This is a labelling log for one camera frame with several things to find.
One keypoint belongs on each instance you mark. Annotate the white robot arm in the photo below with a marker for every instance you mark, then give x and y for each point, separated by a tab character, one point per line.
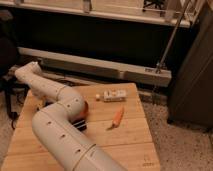
73	150

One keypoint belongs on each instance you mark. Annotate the small plastic bottle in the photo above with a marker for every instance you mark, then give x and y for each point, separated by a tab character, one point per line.
112	96

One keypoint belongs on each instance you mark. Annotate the orange toy carrot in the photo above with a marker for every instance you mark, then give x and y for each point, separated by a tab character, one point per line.
117	119

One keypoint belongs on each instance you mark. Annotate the red bowl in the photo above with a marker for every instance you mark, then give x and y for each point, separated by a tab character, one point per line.
84	112

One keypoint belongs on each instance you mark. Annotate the black striped block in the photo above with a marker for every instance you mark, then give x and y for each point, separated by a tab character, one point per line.
80	124

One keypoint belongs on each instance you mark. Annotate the metal diagonal pole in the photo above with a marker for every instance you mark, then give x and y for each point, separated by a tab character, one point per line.
159	65

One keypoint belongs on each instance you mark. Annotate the dark cabinet on right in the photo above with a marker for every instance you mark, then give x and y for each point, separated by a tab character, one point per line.
191	93

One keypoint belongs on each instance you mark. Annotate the black office chair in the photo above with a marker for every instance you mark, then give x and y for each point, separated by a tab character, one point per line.
8	51

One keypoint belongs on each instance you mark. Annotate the long metal floor rail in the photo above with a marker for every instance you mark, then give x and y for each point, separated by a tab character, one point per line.
98	67

